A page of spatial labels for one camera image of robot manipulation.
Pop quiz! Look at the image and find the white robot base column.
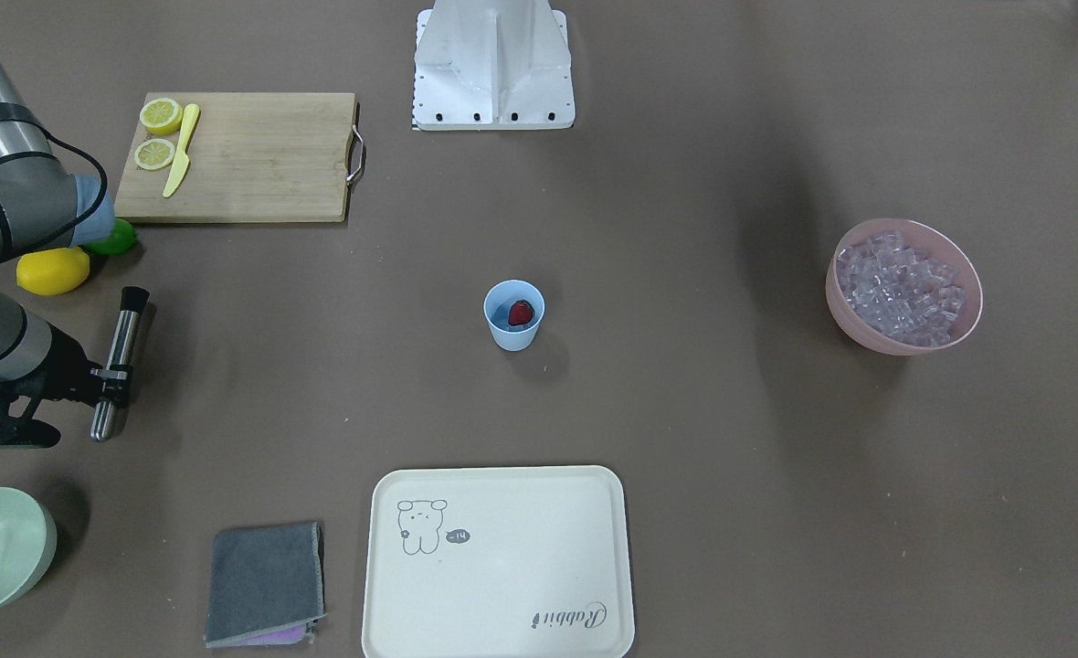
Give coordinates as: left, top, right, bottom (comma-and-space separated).
411, 1, 576, 131

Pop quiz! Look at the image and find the light blue plastic cup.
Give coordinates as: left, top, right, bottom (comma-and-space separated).
483, 280, 544, 353

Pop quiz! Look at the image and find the wooden cutting board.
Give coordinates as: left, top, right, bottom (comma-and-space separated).
114, 91, 367, 224

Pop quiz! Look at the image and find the green lime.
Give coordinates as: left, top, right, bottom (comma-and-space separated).
82, 218, 138, 257

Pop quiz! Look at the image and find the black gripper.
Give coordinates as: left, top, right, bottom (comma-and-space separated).
24, 325, 132, 409

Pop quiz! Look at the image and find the yellow plastic knife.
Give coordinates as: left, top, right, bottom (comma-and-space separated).
162, 102, 201, 198

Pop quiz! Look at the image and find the lower lemon half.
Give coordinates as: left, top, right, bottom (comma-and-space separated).
132, 138, 176, 172

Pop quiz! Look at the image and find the red strawberry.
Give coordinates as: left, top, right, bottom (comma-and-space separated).
507, 299, 535, 332

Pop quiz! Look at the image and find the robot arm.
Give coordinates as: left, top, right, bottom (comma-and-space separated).
0, 63, 116, 407

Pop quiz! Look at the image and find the pink bowl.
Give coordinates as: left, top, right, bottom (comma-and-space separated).
826, 219, 983, 356

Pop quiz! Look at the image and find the grey folded cloth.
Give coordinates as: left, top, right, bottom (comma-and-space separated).
204, 521, 324, 650

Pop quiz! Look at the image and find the cream serving tray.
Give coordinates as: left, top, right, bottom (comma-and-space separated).
361, 465, 636, 657

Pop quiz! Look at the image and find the pile of clear ice cubes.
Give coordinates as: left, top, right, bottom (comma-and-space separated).
832, 228, 967, 348

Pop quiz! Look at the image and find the clear ice cube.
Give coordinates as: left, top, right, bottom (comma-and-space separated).
489, 309, 510, 332

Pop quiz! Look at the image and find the steel muddler black tip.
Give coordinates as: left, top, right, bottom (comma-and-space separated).
89, 286, 150, 442

